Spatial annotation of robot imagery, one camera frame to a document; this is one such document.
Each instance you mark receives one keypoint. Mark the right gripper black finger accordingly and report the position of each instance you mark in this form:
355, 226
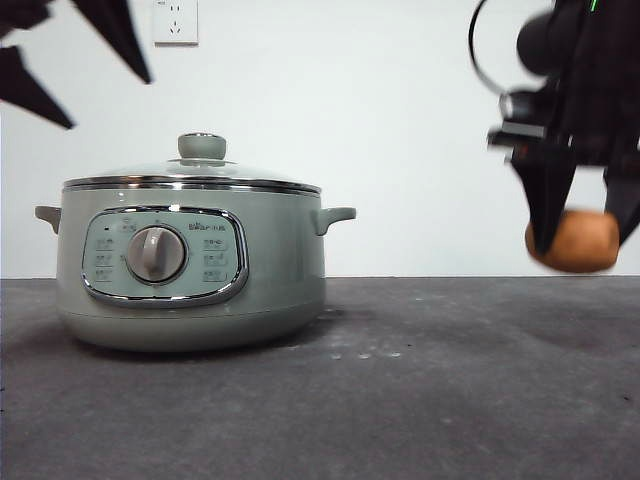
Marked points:
625, 200
547, 200

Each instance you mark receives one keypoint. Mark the brown potato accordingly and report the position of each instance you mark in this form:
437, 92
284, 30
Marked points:
582, 242

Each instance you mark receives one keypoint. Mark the pale green electric cooking pot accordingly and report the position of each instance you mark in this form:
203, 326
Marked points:
280, 260

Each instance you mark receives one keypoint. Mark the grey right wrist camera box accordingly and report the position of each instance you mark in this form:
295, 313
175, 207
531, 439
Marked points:
520, 137

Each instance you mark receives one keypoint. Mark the glass lid with green knob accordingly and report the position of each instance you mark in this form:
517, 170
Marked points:
201, 146

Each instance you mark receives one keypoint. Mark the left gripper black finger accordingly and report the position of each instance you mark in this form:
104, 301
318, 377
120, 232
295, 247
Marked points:
117, 35
30, 90

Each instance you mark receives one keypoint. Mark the white wall socket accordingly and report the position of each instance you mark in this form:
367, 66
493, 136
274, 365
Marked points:
175, 22

